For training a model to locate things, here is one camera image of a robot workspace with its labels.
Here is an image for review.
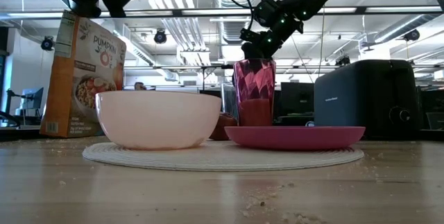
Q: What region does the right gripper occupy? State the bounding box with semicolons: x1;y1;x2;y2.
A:
239;12;305;60

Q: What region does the pink faceted tumbler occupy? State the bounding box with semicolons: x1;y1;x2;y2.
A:
232;58;278;127

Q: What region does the clear drinking glass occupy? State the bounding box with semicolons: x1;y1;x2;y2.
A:
221;83;240;119

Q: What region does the orange pumpkin cereal box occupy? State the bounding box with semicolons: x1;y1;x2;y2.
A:
39;10;128;138

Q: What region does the dark red apple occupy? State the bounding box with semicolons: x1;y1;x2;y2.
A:
209;112;239;141

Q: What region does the magenta plastic plate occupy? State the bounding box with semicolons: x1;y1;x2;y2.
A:
224;126;366;151

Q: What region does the pale pink bowl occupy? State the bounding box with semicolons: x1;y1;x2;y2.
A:
95;90;222;150

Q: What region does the white round woven placemat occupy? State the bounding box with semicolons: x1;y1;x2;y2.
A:
82;137;365;172

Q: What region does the background computer monitor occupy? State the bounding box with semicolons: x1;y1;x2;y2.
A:
21;87;44;110

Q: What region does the black toaster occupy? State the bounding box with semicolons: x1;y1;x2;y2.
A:
314;59;422;141

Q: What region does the silver ceiling ventilation duct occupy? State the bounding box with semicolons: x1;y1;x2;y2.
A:
213;0;261;44

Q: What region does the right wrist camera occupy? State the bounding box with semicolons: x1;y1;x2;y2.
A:
255;0;279;28

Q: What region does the black overhead frame beam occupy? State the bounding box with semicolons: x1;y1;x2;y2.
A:
0;7;444;19

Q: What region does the black ceiling-mounted camera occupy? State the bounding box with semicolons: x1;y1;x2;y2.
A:
334;55;351;67
153;29;167;44
40;35;56;51
403;28;421;42

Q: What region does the thin hanging cable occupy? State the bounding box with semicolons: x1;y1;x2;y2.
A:
318;7;326;74

